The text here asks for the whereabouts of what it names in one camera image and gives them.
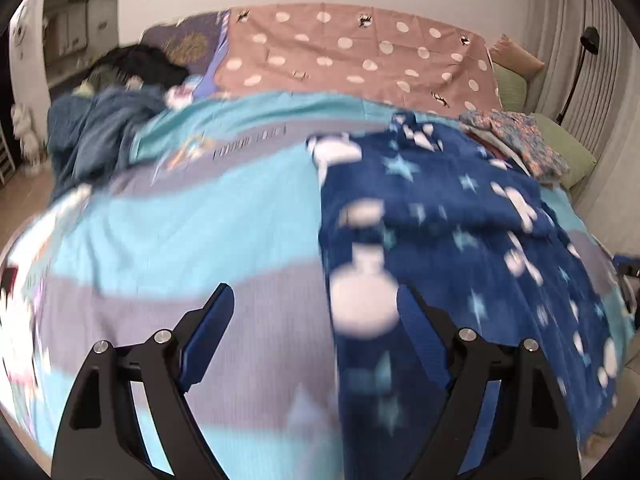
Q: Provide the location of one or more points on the green cushion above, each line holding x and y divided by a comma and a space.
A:
555, 145

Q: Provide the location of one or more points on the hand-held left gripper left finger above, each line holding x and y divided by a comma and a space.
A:
207, 332

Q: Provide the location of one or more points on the black floor lamp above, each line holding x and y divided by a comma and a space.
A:
580, 70

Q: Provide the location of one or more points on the blue grey striped blanket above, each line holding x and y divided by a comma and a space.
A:
175, 240

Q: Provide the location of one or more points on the navy star print fleece garment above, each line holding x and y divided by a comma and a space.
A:
450, 255

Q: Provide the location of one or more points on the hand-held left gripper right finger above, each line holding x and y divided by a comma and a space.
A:
420, 332

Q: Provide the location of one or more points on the pink polka dot sheet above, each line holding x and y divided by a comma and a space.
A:
350, 55

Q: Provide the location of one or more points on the beige pillow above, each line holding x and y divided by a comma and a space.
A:
515, 60

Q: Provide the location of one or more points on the black clothing pile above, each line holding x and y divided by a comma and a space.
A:
137, 65

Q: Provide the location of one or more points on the dark blue clothing pile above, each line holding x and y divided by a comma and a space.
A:
95, 127

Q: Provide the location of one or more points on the floral patterned garment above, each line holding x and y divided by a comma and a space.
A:
515, 137

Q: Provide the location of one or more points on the purple patterned pillow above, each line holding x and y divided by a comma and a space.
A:
192, 47

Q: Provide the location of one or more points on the white plush toy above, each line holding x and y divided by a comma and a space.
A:
25, 127

